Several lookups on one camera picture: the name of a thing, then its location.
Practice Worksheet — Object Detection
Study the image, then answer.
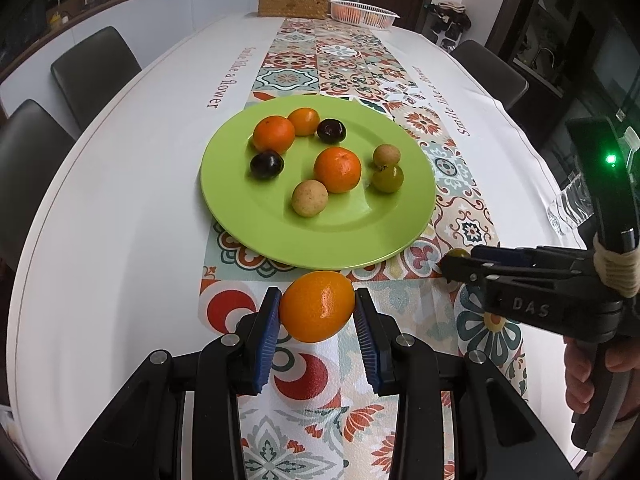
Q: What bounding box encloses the white floral patterned tablecloth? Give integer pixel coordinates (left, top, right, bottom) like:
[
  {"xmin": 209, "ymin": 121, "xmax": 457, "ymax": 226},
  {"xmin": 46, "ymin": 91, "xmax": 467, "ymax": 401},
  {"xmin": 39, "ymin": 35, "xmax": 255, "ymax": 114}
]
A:
[{"xmin": 5, "ymin": 7, "xmax": 596, "ymax": 480}]

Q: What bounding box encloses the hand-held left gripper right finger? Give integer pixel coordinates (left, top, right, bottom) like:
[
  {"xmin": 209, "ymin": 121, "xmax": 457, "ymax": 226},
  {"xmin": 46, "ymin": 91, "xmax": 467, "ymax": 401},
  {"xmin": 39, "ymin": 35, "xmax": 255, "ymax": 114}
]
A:
[{"xmin": 354, "ymin": 289, "xmax": 576, "ymax": 480}]

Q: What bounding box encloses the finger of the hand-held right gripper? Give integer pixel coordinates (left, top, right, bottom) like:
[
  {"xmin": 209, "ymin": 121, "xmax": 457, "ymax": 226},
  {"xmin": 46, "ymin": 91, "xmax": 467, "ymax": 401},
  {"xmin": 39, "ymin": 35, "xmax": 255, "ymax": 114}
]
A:
[
  {"xmin": 472, "ymin": 245, "xmax": 599, "ymax": 272},
  {"xmin": 440, "ymin": 256, "xmax": 601, "ymax": 287}
]

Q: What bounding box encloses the green plate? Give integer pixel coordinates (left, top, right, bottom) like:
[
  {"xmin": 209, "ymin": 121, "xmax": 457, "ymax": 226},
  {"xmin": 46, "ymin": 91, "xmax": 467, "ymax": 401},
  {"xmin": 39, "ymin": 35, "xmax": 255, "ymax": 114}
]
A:
[{"xmin": 200, "ymin": 97, "xmax": 437, "ymax": 271}]

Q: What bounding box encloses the oval orange citrus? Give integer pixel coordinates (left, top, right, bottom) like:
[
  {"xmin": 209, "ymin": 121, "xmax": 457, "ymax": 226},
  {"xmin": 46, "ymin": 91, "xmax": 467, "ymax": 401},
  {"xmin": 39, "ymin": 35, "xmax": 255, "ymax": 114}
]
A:
[{"xmin": 280, "ymin": 270, "xmax": 357, "ymax": 344}]

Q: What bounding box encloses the person's right hand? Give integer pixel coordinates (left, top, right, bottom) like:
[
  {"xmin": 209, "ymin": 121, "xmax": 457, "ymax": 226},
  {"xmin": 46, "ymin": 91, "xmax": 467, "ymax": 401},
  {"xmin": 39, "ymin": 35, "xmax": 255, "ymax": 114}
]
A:
[{"xmin": 564, "ymin": 335, "xmax": 640, "ymax": 416}]

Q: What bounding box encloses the large tan longan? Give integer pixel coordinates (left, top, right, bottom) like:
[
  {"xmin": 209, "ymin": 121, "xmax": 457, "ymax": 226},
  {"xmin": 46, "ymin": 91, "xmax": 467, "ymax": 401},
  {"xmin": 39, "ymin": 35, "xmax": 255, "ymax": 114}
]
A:
[{"xmin": 291, "ymin": 180, "xmax": 330, "ymax": 218}]

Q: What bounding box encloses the white and pink plastic basket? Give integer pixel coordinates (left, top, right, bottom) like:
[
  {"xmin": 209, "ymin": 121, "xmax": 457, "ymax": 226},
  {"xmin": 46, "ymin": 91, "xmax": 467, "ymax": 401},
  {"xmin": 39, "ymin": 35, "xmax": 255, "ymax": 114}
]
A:
[{"xmin": 329, "ymin": 0, "xmax": 401, "ymax": 29}]

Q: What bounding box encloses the small tan longan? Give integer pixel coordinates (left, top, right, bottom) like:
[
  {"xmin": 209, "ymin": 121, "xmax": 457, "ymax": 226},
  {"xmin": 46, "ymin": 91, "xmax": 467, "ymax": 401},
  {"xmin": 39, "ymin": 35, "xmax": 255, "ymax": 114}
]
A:
[{"xmin": 373, "ymin": 144, "xmax": 404, "ymax": 167}]

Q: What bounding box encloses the dark shoes pile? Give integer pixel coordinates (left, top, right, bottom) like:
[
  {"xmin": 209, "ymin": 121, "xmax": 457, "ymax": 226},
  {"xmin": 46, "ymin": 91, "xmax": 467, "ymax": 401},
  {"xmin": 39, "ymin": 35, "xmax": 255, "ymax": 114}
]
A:
[{"xmin": 425, "ymin": 2, "xmax": 473, "ymax": 52}]

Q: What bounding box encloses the clear plastic water bottle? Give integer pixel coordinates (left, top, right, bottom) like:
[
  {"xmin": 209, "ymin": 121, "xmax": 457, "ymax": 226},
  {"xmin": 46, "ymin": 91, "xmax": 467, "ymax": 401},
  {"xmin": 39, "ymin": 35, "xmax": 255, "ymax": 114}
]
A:
[{"xmin": 547, "ymin": 175, "xmax": 597, "ymax": 237}]

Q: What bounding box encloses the woven wicker box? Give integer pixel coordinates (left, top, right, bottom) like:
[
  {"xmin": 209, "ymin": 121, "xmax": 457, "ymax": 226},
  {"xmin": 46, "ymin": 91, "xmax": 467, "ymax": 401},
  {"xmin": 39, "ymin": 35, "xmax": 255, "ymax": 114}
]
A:
[{"xmin": 256, "ymin": 0, "xmax": 332, "ymax": 18}]

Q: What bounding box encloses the person's right forearm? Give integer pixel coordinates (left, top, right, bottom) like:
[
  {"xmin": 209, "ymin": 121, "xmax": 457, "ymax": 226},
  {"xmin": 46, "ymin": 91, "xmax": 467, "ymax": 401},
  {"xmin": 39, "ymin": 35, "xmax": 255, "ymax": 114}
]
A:
[{"xmin": 597, "ymin": 400, "xmax": 640, "ymax": 466}]

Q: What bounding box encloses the dark purple plum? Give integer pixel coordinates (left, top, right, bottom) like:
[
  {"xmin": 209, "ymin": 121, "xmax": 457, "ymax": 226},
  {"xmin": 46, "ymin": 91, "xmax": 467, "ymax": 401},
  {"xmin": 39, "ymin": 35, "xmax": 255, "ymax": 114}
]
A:
[
  {"xmin": 249, "ymin": 151, "xmax": 286, "ymax": 181},
  {"xmin": 316, "ymin": 118, "xmax": 347, "ymax": 144}
]

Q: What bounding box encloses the large orange mandarin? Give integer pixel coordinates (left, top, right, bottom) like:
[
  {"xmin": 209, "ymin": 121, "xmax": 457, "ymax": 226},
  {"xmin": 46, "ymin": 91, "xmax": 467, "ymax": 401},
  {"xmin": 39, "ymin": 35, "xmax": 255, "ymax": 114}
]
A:
[{"xmin": 313, "ymin": 146, "xmax": 362, "ymax": 193}]

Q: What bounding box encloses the small orange mandarin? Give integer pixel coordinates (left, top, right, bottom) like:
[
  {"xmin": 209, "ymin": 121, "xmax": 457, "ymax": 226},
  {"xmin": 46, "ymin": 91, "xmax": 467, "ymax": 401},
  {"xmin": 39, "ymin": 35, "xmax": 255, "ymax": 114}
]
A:
[{"xmin": 287, "ymin": 107, "xmax": 321, "ymax": 137}]

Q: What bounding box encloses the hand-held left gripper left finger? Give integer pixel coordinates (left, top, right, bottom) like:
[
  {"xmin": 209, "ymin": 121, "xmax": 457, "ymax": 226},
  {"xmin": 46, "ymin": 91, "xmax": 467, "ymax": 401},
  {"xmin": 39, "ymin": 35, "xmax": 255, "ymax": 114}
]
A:
[{"xmin": 57, "ymin": 287, "xmax": 282, "ymax": 480}]

